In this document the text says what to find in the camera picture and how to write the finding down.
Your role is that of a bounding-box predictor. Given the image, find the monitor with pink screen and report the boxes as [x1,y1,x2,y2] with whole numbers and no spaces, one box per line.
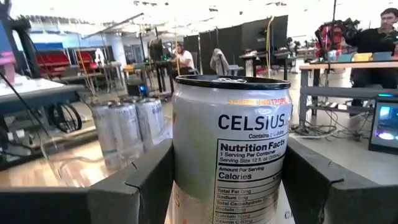
[0,18,17,85]

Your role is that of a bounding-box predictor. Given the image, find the yellow plastic container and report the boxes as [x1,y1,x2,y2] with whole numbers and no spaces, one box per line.
[353,52,373,62]

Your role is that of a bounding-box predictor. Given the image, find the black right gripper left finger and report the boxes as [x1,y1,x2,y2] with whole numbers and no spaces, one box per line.
[0,138,174,224]

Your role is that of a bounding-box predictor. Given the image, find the grey side desk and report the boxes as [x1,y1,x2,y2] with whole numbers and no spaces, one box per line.
[0,76,86,108]

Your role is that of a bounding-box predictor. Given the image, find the chair with grey jacket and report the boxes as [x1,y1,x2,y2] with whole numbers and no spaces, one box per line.
[209,48,245,76]

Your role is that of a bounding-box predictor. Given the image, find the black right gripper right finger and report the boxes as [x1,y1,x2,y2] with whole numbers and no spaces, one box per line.
[281,138,398,224]

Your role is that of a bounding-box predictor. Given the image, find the black desk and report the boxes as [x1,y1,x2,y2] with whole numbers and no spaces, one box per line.
[238,51,296,82]

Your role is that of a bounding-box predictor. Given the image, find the laptop with lit screen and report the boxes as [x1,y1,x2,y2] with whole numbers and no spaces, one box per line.
[368,98,398,155]

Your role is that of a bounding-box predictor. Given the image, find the person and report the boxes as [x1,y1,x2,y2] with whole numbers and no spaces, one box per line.
[170,42,197,77]
[343,7,398,108]

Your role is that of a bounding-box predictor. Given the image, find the red black bag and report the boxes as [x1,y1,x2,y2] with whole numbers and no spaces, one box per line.
[314,17,361,60]

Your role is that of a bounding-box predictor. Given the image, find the black computer tower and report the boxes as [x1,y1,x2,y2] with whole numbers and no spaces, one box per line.
[126,79,149,97]

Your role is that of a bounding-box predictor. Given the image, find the coiled black cable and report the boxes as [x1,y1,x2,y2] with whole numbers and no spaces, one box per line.
[47,101,83,134]

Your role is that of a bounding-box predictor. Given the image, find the wooden top grey-frame table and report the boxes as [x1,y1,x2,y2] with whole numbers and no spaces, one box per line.
[298,59,398,127]

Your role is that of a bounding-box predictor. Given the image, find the white blue Celsius can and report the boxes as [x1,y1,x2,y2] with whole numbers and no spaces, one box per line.
[91,104,123,171]
[108,101,144,162]
[135,97,165,152]

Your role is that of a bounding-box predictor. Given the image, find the red storage rack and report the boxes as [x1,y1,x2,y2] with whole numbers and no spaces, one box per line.
[34,51,98,72]

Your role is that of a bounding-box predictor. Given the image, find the yellow cable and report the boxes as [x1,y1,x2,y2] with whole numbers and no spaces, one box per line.
[264,15,276,78]

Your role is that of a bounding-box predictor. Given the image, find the black partition panels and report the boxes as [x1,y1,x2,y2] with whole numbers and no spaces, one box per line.
[183,14,289,75]

